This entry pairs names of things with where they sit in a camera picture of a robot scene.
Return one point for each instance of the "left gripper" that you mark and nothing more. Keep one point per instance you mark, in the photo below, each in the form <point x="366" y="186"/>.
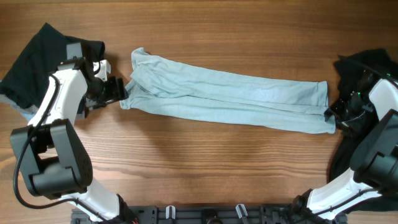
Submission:
<point x="117" y="92"/>

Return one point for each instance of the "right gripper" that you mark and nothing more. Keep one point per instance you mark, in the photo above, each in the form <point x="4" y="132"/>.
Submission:
<point x="354" y="128"/>

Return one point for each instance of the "light blue t-shirt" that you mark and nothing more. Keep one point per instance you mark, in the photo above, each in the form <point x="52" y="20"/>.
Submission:
<point x="169" y="88"/>

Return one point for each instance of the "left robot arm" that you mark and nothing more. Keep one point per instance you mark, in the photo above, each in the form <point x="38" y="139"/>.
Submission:
<point x="52" y="166"/>

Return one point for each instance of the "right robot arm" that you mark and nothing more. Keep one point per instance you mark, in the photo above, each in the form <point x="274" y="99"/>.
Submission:
<point x="372" y="170"/>

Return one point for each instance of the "folded grey garment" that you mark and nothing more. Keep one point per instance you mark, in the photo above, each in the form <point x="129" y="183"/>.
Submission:
<point x="28" y="113"/>

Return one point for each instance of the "folded black garment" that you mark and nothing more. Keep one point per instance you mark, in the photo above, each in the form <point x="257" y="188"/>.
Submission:
<point x="27" y="80"/>

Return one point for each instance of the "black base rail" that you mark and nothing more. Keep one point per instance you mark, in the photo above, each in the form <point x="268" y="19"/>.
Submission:
<point x="239" y="214"/>

